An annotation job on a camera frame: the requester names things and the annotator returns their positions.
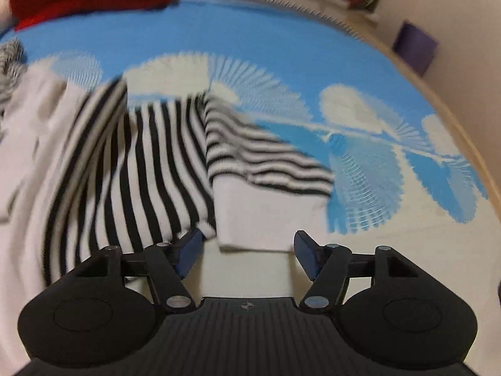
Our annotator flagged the black white striped shirt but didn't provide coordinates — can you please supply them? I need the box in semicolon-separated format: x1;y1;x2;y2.
0;65;334;363

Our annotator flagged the blue white patterned mat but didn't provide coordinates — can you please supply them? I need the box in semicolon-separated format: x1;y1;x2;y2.
0;0;490;302

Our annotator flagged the purple box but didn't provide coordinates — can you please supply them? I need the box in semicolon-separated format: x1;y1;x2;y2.
392;21;438;77

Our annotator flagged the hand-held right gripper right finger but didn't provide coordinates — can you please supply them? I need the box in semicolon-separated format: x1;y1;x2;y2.
293;230;428;315

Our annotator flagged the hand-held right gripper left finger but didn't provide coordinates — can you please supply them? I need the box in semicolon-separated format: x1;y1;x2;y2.
74;228;204;315

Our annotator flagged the grey striped cloth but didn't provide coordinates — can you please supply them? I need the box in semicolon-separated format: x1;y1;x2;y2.
0;38;29;100

